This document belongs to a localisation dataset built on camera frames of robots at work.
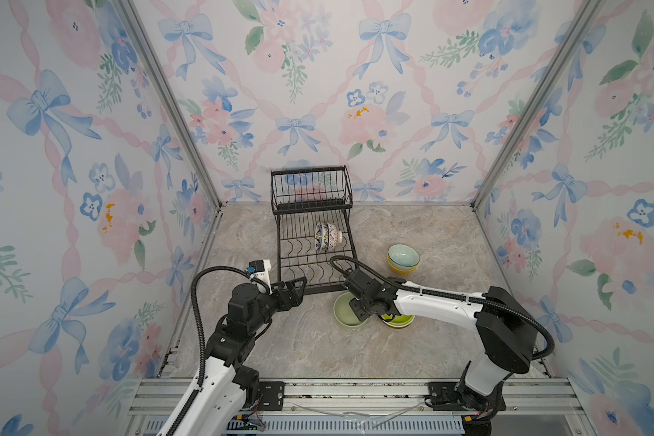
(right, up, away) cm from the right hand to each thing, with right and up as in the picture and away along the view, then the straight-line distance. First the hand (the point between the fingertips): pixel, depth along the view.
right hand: (361, 302), depth 87 cm
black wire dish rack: (-17, +21, +19) cm, 33 cm away
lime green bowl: (+10, -4, -8) cm, 13 cm away
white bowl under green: (-6, -3, 0) cm, 6 cm away
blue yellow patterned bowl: (-13, +22, +8) cm, 26 cm away
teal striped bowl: (+17, +14, +12) cm, 25 cm away
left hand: (-19, +9, -12) cm, 24 cm away
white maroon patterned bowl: (-8, +21, +10) cm, 25 cm away
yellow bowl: (+16, +9, +10) cm, 20 cm away
